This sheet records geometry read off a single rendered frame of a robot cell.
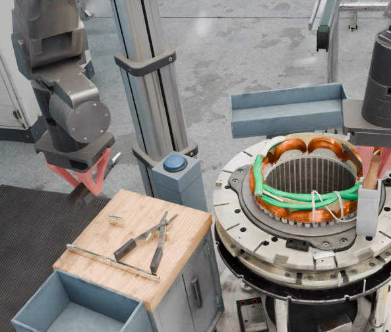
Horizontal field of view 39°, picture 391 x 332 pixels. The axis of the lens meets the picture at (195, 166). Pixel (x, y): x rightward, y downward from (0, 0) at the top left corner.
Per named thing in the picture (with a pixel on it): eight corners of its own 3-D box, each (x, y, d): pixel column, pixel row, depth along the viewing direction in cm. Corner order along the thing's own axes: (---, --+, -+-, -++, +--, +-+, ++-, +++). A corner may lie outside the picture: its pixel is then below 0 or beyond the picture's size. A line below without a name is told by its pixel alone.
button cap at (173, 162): (188, 161, 110) (188, 157, 109) (176, 172, 108) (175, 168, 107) (173, 155, 112) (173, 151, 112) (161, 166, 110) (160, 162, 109)
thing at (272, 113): (339, 180, 137) (342, 82, 119) (347, 211, 129) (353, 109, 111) (239, 190, 140) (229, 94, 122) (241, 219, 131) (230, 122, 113)
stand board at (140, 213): (152, 313, 82) (150, 303, 80) (55, 275, 90) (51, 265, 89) (213, 222, 95) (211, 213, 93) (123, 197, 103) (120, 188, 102)
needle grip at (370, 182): (374, 195, 76) (382, 162, 72) (362, 194, 77) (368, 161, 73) (374, 188, 77) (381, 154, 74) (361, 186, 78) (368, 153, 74)
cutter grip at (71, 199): (72, 206, 82) (69, 199, 81) (68, 205, 83) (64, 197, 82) (88, 190, 85) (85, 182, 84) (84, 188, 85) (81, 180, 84)
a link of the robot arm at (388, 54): (400, 15, 65) (366, 28, 62) (450, 36, 60) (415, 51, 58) (389, 67, 69) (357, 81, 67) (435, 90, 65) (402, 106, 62)
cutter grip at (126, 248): (118, 261, 86) (116, 255, 85) (115, 259, 86) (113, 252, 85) (137, 246, 88) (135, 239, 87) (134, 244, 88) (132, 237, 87)
